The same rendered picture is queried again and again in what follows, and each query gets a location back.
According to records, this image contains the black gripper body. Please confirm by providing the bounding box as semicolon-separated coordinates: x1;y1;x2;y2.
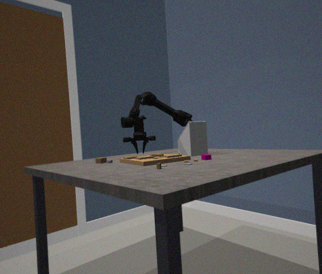
123;127;156;143

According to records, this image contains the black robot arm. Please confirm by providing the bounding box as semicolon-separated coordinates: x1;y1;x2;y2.
121;92;193;140

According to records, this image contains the magenta cube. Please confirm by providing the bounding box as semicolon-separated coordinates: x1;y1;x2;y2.
202;154;211;160

